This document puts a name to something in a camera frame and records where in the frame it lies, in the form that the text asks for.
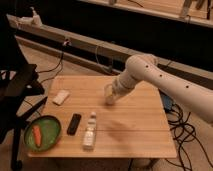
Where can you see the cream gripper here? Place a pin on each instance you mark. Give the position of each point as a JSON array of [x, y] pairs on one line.
[[111, 101]]

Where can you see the clear plastic bottle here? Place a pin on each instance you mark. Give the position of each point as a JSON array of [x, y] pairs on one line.
[[90, 132]]

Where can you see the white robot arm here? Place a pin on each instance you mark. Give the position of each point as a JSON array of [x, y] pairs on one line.
[[197, 99]]

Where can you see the white spray bottle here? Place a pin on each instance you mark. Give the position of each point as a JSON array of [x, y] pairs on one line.
[[36, 18]]

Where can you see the white paper cup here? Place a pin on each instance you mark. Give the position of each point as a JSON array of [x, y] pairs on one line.
[[108, 91]]

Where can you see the wooden table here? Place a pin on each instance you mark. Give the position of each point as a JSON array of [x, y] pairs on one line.
[[135, 127]]

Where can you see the black remote control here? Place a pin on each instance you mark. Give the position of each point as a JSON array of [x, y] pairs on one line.
[[73, 125]]

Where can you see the blue power adapter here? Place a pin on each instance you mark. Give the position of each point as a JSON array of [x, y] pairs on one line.
[[167, 102]]

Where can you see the green plate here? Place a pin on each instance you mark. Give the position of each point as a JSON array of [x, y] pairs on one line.
[[50, 129]]

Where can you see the orange carrot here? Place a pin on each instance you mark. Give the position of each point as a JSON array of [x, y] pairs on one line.
[[37, 135]]

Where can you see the black office chair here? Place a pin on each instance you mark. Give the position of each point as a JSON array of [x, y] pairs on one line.
[[18, 79]]

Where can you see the long metal rail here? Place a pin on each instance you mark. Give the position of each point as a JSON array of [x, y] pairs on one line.
[[85, 51]]

